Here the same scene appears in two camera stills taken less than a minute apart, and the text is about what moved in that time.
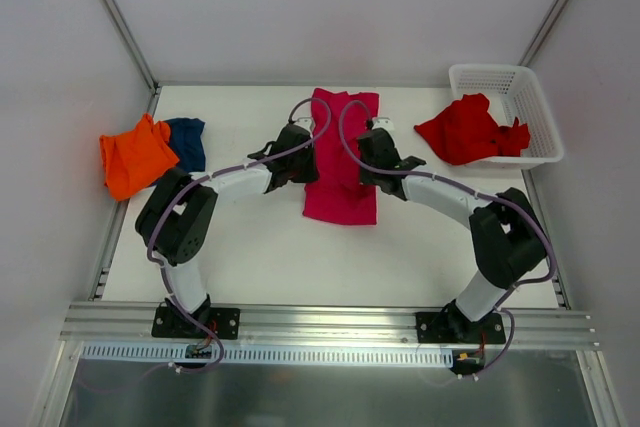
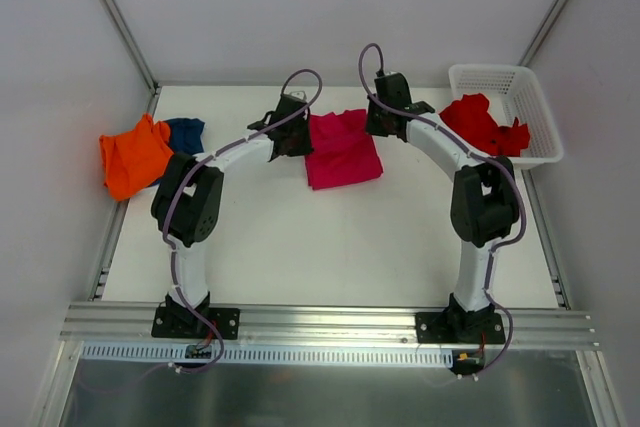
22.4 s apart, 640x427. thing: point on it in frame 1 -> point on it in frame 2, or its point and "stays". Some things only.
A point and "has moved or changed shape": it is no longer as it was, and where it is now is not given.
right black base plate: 442,327 stays
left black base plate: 176,322 stays
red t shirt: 466,133 stays
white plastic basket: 513,92 stays
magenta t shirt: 338,119 has moved or changed shape
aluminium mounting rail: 327,325 stays
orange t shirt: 138,158 stays
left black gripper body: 304,165 -> 292,142
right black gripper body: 371,170 -> 382,125
